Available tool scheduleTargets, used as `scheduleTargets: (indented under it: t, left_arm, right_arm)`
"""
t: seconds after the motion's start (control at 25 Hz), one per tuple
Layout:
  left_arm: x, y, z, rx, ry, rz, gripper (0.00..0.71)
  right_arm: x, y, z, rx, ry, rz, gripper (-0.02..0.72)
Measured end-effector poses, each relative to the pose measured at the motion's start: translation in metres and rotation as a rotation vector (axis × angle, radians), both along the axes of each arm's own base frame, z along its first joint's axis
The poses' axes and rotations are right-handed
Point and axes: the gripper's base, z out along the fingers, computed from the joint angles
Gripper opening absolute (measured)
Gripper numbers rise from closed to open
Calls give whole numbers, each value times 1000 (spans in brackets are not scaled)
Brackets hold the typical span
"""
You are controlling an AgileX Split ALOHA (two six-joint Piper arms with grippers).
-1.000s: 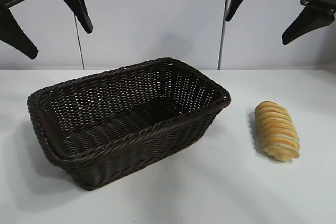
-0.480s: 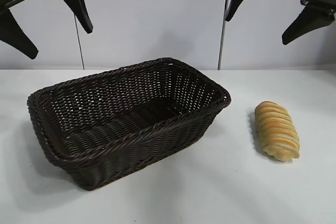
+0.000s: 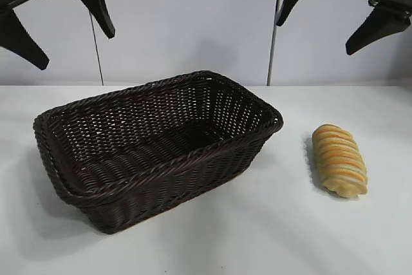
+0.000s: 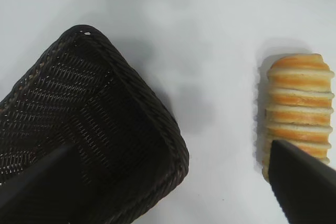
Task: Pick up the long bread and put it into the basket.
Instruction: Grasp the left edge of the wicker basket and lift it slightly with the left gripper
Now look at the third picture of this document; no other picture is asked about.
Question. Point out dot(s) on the dark brown woven basket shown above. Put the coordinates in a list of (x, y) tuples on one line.
[(154, 172)]

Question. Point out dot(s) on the grey vertical pole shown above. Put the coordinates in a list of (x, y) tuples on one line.
[(273, 30)]

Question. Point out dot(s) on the long striped bread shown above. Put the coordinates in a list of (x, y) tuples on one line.
[(339, 162)]

